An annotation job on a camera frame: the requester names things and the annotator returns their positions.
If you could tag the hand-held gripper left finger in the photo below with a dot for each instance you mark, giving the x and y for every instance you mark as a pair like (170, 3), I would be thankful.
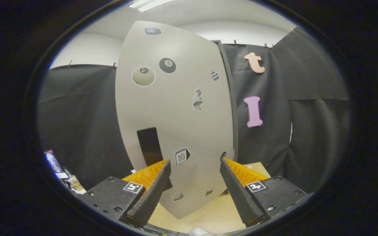
(153, 196)

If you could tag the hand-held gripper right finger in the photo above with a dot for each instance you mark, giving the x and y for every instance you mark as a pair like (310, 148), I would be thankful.
(238, 193)

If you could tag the light grey shoe cabinet door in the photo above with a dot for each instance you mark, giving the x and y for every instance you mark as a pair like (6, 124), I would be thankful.
(176, 114)

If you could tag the white fabric object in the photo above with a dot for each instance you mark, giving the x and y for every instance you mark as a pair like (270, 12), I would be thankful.
(200, 232)

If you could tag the white and yellow box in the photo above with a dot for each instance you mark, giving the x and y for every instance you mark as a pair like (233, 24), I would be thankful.
(75, 185)

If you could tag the blue printed packet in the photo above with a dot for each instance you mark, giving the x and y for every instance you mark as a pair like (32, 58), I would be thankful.
(53, 162)

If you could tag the black backdrop cloth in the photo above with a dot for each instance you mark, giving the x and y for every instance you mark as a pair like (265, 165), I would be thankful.
(77, 114)

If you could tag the ceiling light panel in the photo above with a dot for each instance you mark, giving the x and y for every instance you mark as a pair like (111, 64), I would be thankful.
(149, 4)

